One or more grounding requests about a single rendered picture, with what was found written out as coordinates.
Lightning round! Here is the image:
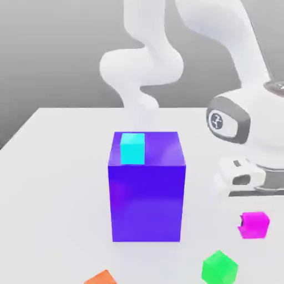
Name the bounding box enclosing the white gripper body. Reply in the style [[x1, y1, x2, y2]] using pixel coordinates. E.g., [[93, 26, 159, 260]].
[[222, 187, 284, 211]]

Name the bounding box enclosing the small orange cube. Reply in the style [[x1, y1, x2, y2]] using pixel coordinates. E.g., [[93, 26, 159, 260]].
[[83, 269, 118, 284]]

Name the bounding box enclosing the large purple box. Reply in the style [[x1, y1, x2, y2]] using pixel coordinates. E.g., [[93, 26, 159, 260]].
[[107, 131, 186, 243]]

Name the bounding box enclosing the small magenta cube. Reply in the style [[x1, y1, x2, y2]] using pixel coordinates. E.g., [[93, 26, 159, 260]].
[[237, 211, 271, 240]]

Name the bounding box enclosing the small green cube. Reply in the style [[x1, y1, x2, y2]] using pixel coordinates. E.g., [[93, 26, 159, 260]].
[[201, 249, 239, 284]]

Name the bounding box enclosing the small cyan cube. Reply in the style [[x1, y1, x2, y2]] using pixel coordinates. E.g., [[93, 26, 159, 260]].
[[120, 132, 146, 165]]

